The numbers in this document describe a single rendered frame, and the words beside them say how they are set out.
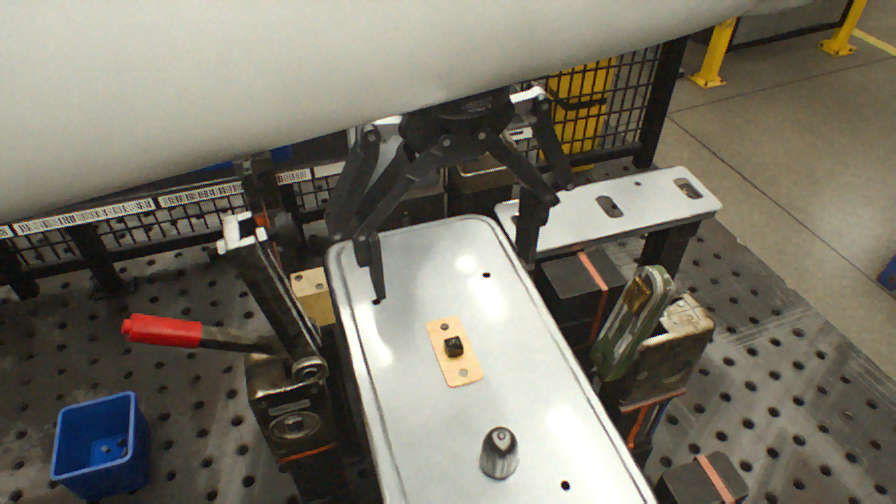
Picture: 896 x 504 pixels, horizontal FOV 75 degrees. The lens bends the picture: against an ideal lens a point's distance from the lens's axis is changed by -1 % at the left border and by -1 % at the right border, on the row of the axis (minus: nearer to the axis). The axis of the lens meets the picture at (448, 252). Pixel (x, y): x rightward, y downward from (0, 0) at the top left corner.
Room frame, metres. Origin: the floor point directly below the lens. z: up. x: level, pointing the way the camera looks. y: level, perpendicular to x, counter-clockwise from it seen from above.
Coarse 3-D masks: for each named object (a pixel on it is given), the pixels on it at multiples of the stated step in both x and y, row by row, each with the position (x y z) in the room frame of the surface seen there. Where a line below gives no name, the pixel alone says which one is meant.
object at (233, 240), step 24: (240, 216) 0.33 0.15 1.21; (288, 216) 0.32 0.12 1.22; (240, 240) 0.30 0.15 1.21; (264, 240) 0.31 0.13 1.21; (288, 240) 0.31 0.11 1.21; (240, 264) 0.29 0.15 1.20; (264, 264) 0.30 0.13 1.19; (264, 288) 0.30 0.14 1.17; (288, 288) 0.33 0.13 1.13; (264, 312) 0.29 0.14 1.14; (288, 312) 0.30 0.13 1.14; (288, 336) 0.30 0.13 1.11; (312, 336) 0.33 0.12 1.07
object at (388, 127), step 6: (378, 120) 0.34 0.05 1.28; (384, 120) 0.34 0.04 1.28; (390, 120) 0.35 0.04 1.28; (396, 120) 0.35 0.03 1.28; (360, 126) 0.34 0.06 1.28; (378, 126) 0.34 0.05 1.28; (384, 126) 0.34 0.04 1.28; (390, 126) 0.34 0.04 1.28; (396, 126) 0.34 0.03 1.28; (384, 132) 0.34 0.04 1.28; (390, 132) 0.34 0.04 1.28; (396, 132) 0.34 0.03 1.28; (384, 138) 0.34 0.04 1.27; (390, 138) 0.34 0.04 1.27; (384, 144) 0.33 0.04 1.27; (384, 150) 0.33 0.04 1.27
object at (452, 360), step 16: (448, 320) 0.40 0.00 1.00; (432, 336) 0.38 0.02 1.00; (448, 336) 0.38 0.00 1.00; (464, 336) 0.38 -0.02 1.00; (448, 352) 0.35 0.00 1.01; (464, 352) 0.36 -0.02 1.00; (448, 368) 0.34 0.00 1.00; (464, 368) 0.34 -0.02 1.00; (480, 368) 0.34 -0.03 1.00; (448, 384) 0.32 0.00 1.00; (464, 384) 0.32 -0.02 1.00
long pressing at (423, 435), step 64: (384, 256) 0.50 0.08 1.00; (448, 256) 0.50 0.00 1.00; (512, 256) 0.50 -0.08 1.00; (384, 320) 0.40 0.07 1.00; (512, 320) 0.40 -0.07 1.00; (384, 384) 0.32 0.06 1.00; (512, 384) 0.32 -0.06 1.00; (576, 384) 0.32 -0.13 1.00; (384, 448) 0.25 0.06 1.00; (448, 448) 0.25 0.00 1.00; (576, 448) 0.25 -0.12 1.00
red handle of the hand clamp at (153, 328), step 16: (128, 320) 0.28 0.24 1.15; (144, 320) 0.28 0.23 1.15; (160, 320) 0.29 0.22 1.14; (176, 320) 0.29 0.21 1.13; (128, 336) 0.28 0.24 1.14; (144, 336) 0.27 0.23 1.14; (160, 336) 0.28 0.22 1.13; (176, 336) 0.28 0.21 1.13; (192, 336) 0.29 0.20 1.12; (208, 336) 0.29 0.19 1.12; (224, 336) 0.30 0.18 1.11; (240, 336) 0.30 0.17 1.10; (256, 336) 0.31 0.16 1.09; (272, 336) 0.31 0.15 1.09; (256, 352) 0.30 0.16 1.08; (272, 352) 0.30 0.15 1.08
